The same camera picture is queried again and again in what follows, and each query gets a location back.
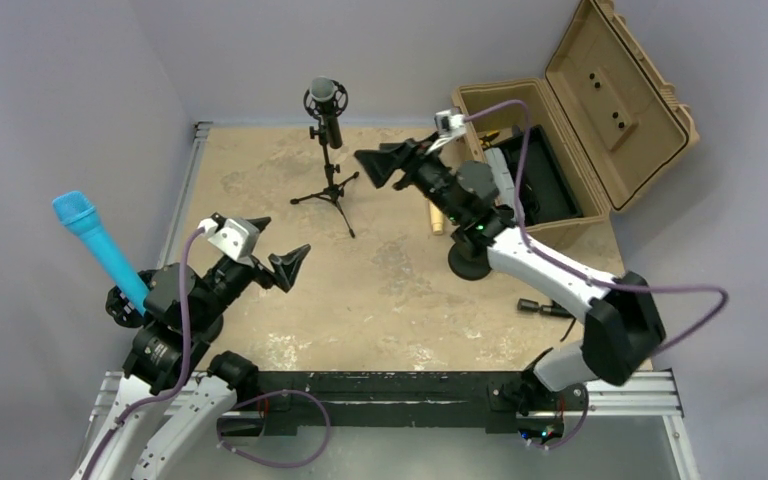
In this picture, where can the round base mic stand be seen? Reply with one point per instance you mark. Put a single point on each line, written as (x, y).
(470, 262)

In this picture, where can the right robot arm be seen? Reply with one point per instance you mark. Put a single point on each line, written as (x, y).
(622, 326)

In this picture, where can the left round base stand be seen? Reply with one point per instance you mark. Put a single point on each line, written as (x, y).
(206, 323)

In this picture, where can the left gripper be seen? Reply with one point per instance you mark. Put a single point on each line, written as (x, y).
(284, 268)

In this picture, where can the black grey microphone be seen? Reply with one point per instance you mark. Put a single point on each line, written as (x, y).
(324, 92)

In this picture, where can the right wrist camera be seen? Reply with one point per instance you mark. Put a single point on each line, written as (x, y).
(450, 125)

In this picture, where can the black tripod mic stand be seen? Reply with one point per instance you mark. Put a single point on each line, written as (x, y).
(333, 191)

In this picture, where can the blue microphone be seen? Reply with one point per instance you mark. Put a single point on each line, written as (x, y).
(79, 216)

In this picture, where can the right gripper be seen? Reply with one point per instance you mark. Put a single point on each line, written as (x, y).
(382, 163)

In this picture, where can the grey device in case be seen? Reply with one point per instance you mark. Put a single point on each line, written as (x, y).
(508, 196)

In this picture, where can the cream microphone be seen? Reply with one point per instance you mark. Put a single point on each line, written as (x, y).
(437, 219)

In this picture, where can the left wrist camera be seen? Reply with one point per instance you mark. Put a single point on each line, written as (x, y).
(235, 238)

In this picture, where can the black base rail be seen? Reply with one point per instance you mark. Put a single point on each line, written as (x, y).
(494, 401)

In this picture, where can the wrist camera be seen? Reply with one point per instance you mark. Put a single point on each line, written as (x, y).
(235, 238)
(450, 125)

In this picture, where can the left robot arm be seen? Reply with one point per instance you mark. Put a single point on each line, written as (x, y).
(161, 405)

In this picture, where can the tan hard case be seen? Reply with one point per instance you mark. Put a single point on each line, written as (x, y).
(613, 121)

